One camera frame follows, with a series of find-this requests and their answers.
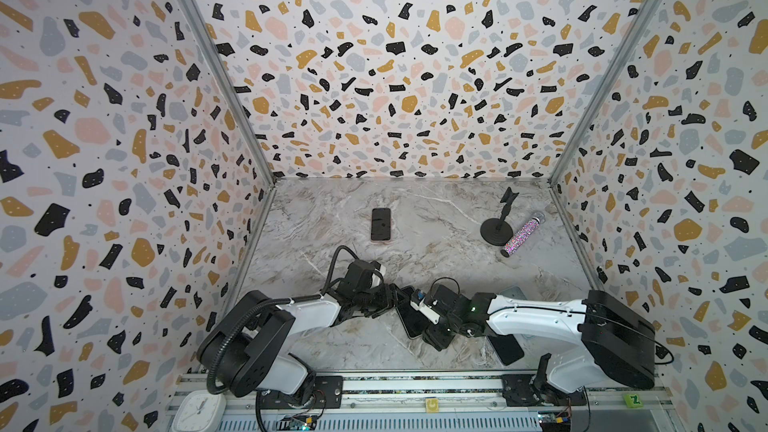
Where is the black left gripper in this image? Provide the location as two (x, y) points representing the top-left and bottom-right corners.
(352, 283), (407, 318)

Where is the black phone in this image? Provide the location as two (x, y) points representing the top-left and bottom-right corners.
(488, 335), (525, 366)
(396, 301), (431, 339)

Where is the light blue phone case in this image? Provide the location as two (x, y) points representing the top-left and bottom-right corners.
(501, 286), (527, 300)

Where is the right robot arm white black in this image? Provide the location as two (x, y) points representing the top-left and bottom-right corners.
(409, 285), (656, 404)

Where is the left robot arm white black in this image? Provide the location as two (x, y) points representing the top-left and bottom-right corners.
(197, 258), (401, 405)

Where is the black phone stand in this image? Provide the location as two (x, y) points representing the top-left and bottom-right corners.
(480, 187), (518, 246)

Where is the yellow sticker tag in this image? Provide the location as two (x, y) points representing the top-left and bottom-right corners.
(425, 398), (439, 413)

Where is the glitter purple microphone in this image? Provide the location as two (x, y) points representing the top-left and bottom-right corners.
(500, 211), (546, 257)

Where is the green sticker tag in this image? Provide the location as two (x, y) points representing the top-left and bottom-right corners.
(623, 393), (644, 409)

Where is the white square clock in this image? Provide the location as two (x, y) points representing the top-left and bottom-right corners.
(171, 390), (226, 432)

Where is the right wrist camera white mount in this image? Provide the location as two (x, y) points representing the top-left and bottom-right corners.
(409, 289), (440, 324)

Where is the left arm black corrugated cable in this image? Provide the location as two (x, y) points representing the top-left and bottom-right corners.
(205, 244), (361, 396)

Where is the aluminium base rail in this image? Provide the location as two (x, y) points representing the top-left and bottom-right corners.
(169, 370), (685, 431)

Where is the aluminium corner post left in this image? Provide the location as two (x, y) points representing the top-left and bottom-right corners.
(178, 0), (275, 190)

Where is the aluminium corner post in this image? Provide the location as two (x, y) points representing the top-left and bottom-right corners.
(178, 0), (275, 190)
(548, 0), (662, 189)

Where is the aluminium corner post right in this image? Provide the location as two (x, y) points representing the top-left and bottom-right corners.
(548, 0), (662, 189)

